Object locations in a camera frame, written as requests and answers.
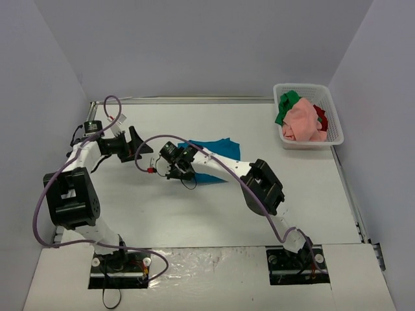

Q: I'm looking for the blue t shirt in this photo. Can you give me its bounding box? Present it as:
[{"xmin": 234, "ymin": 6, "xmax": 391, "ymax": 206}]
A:
[{"xmin": 190, "ymin": 137, "xmax": 241, "ymax": 184}]

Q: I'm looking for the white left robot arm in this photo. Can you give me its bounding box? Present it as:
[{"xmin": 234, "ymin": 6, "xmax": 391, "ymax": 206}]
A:
[{"xmin": 43, "ymin": 121, "xmax": 153, "ymax": 271}]

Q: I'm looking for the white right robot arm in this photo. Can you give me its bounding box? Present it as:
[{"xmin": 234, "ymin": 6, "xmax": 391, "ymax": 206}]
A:
[{"xmin": 160, "ymin": 141, "xmax": 312, "ymax": 268}]

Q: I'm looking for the green t shirt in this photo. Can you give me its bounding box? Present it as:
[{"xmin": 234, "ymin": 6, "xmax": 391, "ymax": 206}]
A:
[{"xmin": 275, "ymin": 90, "xmax": 301, "ymax": 126}]

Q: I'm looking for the pink t shirt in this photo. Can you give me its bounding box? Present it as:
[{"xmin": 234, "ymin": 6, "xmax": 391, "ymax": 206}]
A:
[{"xmin": 282, "ymin": 98, "xmax": 327, "ymax": 142}]

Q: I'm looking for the white plastic laundry basket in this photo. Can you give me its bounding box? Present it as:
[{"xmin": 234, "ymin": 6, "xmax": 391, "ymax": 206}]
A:
[{"xmin": 273, "ymin": 83, "xmax": 344, "ymax": 150}]

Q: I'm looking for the red t shirt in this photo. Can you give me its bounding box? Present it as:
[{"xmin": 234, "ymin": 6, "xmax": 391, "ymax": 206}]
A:
[{"xmin": 313, "ymin": 105, "xmax": 328, "ymax": 132}]

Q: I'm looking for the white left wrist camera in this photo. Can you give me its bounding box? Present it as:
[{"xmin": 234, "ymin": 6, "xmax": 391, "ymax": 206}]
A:
[{"xmin": 110, "ymin": 114, "xmax": 126, "ymax": 137}]

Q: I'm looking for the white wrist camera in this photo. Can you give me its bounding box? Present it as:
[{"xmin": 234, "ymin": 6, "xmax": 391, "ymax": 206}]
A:
[
  {"xmin": 150, "ymin": 157, "xmax": 170, "ymax": 178},
  {"xmin": 110, "ymin": 114, "xmax": 126, "ymax": 137}
]

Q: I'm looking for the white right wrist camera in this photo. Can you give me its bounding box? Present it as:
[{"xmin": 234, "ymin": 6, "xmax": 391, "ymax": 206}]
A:
[{"xmin": 150, "ymin": 157, "xmax": 170, "ymax": 178}]

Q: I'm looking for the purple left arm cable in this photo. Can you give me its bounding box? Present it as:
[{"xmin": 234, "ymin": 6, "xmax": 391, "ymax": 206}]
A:
[{"xmin": 32, "ymin": 95, "xmax": 169, "ymax": 281}]

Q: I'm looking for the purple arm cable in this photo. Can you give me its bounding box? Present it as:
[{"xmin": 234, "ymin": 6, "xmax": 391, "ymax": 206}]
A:
[
  {"xmin": 134, "ymin": 135, "xmax": 329, "ymax": 275},
  {"xmin": 32, "ymin": 95, "xmax": 169, "ymax": 281}
]

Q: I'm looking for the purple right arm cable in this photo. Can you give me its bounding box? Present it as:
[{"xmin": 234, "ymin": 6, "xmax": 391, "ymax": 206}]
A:
[{"xmin": 134, "ymin": 135, "xmax": 329, "ymax": 275}]

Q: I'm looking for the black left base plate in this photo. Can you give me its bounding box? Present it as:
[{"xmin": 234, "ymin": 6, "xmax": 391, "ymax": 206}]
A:
[{"xmin": 88, "ymin": 251, "xmax": 152, "ymax": 290}]

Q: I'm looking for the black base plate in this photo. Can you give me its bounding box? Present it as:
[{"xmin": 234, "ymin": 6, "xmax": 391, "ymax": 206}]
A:
[
  {"xmin": 266, "ymin": 246, "xmax": 330, "ymax": 286},
  {"xmin": 88, "ymin": 251, "xmax": 152, "ymax": 290}
]

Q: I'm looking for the thin black cable loop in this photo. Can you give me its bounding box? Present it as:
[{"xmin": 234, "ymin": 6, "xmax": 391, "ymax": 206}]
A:
[{"xmin": 101, "ymin": 271, "xmax": 123, "ymax": 308}]

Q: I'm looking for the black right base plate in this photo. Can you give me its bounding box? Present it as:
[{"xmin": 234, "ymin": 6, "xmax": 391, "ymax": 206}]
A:
[{"xmin": 266, "ymin": 246, "xmax": 330, "ymax": 286}]

